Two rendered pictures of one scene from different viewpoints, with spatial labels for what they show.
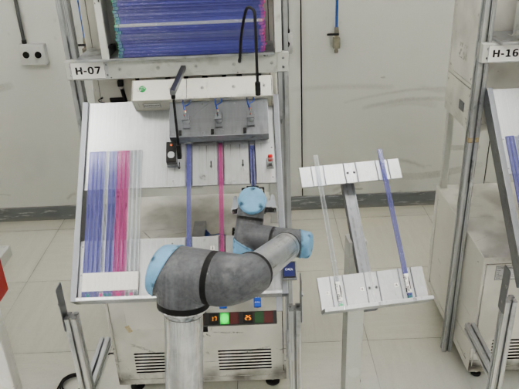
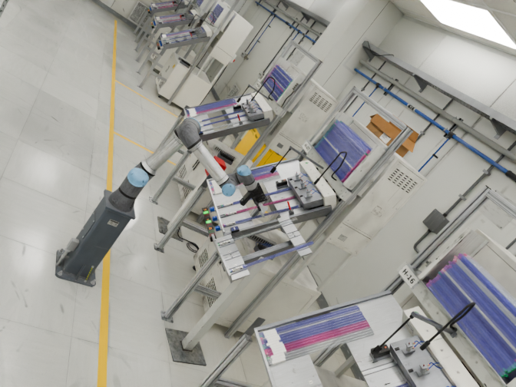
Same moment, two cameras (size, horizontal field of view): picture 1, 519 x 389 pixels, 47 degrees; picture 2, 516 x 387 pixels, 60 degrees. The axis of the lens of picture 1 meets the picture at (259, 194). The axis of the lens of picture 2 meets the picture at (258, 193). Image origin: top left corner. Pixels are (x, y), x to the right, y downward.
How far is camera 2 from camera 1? 2.25 m
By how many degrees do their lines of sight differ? 54
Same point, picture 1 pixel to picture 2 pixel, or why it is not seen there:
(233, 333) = (220, 275)
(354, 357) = (211, 311)
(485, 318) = not seen: outside the picture
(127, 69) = (312, 155)
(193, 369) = (160, 150)
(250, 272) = (189, 131)
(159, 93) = (306, 167)
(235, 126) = (302, 193)
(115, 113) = (296, 167)
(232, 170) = (282, 204)
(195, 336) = (170, 143)
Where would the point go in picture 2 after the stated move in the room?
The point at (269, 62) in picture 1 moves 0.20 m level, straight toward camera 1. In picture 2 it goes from (341, 190) to (319, 175)
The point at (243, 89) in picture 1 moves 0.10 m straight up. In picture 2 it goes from (322, 188) to (332, 176)
